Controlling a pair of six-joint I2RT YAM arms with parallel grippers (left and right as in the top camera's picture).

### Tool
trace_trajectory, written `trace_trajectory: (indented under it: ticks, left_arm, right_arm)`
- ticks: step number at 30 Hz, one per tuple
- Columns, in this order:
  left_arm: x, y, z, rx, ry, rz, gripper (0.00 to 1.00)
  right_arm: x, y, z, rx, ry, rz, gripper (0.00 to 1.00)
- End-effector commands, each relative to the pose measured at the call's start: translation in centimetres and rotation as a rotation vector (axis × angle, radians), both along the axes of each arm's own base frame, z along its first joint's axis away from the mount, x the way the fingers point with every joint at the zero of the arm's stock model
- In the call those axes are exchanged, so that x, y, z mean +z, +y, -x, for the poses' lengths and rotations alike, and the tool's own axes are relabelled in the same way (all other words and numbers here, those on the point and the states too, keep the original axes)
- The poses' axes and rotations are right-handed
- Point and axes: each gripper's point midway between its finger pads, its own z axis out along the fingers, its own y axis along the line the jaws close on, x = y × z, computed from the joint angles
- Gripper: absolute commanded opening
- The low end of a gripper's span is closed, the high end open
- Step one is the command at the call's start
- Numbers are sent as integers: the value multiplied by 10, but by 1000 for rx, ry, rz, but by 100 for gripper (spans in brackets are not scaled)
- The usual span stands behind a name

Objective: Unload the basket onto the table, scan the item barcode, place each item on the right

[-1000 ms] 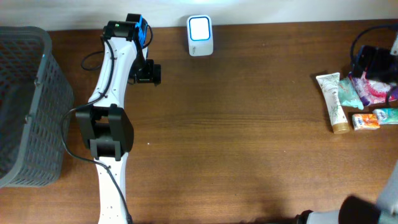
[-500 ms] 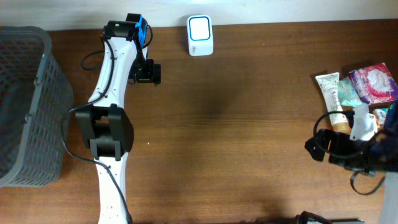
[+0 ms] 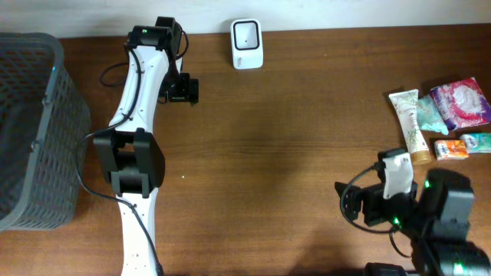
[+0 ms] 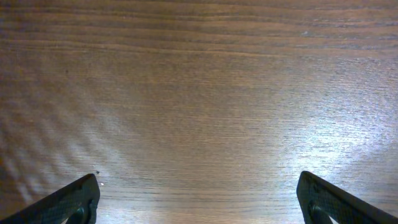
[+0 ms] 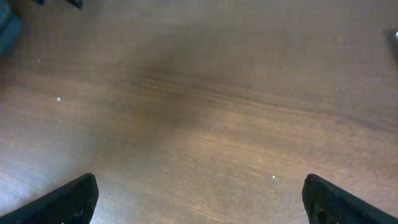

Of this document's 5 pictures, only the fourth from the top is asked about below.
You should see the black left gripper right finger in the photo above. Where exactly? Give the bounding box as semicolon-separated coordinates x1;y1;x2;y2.
296;171;397;224

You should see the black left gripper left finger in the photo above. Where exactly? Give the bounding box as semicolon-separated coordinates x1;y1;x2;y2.
1;174;100;224

